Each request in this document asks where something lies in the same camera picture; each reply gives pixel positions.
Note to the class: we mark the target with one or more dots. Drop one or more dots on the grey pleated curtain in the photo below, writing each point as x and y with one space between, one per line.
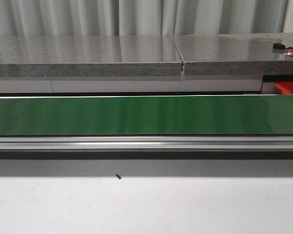
140 17

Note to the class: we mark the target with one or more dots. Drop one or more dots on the black connector plug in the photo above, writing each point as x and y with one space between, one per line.
279 46

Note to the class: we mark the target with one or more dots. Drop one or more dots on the red plate tray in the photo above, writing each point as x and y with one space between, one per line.
285 87

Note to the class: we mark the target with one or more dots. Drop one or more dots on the grey stone counter slab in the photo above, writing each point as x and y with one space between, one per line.
89 56

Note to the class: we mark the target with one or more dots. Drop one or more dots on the green conveyor belt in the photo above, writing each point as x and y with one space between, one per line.
161 115

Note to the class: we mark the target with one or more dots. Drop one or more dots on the aluminium conveyor side rail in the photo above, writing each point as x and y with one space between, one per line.
148 143

